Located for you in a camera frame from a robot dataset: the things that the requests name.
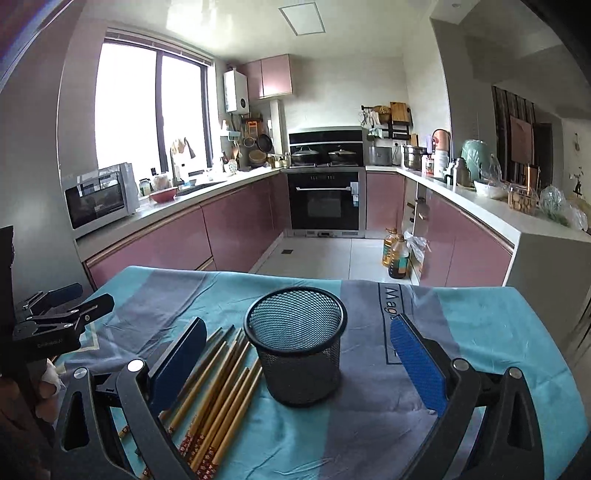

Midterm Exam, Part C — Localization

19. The dark lidded cooking pot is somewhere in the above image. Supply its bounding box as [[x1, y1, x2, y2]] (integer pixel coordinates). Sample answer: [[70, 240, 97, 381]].
[[290, 147, 321, 167], [327, 147, 358, 166]]

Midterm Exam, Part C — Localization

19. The black built-in oven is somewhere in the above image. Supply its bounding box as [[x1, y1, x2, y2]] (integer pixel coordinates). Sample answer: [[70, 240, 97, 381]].
[[286, 168, 366, 238]]

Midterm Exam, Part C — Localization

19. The pink upper cabinet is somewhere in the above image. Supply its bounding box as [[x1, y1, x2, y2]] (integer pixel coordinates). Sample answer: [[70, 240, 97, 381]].
[[242, 54, 293, 100]]

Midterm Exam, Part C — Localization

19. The pile of wooden chopsticks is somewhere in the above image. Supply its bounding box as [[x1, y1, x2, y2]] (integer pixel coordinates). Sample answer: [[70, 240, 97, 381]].
[[117, 323, 264, 480]]

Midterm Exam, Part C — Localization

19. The black mesh utensil holder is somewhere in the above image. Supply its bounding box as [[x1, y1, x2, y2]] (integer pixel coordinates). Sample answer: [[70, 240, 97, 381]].
[[244, 286, 348, 408]]

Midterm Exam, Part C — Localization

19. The dark cooking oil bottle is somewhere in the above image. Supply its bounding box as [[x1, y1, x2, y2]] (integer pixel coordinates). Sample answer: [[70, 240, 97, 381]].
[[389, 235, 411, 280]]

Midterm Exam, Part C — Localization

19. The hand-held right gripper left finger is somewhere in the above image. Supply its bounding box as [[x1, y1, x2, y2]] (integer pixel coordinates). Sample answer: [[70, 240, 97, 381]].
[[53, 316, 208, 480]]

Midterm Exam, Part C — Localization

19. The pink topped white canister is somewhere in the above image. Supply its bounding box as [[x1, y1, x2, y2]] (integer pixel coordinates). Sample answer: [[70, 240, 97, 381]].
[[431, 129, 451, 176]]

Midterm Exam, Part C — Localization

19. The teal and grey tablecloth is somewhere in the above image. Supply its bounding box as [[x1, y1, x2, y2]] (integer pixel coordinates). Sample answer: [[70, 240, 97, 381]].
[[48, 265, 578, 480]]

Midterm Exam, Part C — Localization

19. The white microwave oven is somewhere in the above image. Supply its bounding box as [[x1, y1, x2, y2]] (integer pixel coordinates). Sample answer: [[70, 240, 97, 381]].
[[63, 162, 140, 230]]

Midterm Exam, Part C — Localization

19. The black range hood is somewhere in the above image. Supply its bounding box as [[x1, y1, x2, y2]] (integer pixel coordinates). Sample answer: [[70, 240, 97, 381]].
[[288, 129, 364, 149]]

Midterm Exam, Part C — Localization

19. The person's left hand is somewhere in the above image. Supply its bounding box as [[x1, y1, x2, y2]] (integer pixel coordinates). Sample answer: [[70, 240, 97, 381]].
[[34, 361, 64, 422]]

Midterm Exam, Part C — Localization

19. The stainless steel stock pot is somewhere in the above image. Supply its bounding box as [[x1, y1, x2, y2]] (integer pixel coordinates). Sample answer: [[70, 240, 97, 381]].
[[403, 144, 428, 171]]

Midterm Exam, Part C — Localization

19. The clear plastic bag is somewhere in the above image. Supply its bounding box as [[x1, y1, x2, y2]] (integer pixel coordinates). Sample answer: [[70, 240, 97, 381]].
[[406, 233, 430, 273]]

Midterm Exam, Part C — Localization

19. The kitchen window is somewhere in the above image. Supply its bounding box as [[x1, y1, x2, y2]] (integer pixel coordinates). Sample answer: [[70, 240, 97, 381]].
[[95, 39, 215, 171]]

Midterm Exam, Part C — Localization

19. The wire basket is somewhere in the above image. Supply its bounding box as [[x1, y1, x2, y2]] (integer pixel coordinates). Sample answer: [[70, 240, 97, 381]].
[[507, 184, 540, 213]]

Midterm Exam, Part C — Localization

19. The kitchen faucet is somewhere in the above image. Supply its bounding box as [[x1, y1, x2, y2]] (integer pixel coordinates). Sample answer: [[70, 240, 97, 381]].
[[170, 137, 195, 185]]

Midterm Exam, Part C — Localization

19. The black wall rack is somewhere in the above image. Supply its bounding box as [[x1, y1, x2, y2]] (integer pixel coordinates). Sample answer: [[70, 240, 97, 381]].
[[361, 102, 414, 139]]

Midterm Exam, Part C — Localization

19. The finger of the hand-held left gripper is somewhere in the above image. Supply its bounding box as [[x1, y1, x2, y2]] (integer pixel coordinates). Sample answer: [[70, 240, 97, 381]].
[[34, 294, 115, 331], [23, 283, 84, 315]]

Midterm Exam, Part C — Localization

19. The white wall water heater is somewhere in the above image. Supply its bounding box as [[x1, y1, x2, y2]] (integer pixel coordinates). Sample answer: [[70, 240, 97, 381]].
[[224, 70, 250, 113]]

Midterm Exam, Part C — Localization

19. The mint green appliance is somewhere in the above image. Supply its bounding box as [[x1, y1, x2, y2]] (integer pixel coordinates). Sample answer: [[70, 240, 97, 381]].
[[462, 139, 502, 183]]

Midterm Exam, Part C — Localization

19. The ceiling panel light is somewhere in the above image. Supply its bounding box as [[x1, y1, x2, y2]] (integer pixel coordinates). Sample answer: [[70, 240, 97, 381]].
[[278, 2, 326, 35]]

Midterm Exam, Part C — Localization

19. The white bowl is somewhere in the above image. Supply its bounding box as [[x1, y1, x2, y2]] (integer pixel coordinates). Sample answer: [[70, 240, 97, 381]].
[[474, 180, 506, 200]]

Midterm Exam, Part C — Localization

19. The clear bag of greens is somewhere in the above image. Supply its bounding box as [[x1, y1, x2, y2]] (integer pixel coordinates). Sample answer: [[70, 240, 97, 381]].
[[540, 185, 589, 232]]

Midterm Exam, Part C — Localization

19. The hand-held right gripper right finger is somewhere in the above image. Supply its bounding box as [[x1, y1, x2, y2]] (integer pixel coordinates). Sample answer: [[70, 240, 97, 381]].
[[390, 313, 548, 480]]

